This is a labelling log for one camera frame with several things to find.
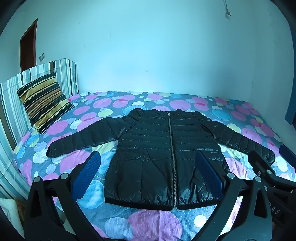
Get polka dot bed sheet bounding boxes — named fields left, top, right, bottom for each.
left=13, top=91, right=296, bottom=241

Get brown wooden door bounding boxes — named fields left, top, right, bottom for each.
left=20, top=18, right=38, bottom=72

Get striped yellow black pillow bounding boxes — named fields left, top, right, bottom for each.
left=17, top=73, right=75, bottom=134

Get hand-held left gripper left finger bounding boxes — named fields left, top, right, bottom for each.
left=24, top=150, right=102, bottom=241

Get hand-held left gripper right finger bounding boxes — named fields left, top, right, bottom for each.
left=195, top=151, right=274, bottom=241

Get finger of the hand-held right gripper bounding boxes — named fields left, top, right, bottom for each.
left=248, top=150, right=278, bottom=183
left=279, top=144, right=296, bottom=173

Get striped padded headboard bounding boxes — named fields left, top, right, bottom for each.
left=0, top=58, right=79, bottom=200

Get white cloth beside bed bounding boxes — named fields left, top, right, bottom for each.
left=0, top=197, right=25, bottom=241

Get black puffer jacket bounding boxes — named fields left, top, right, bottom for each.
left=46, top=108, right=275, bottom=211

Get hanging white cable plug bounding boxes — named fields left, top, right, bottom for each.
left=222, top=0, right=232, bottom=17

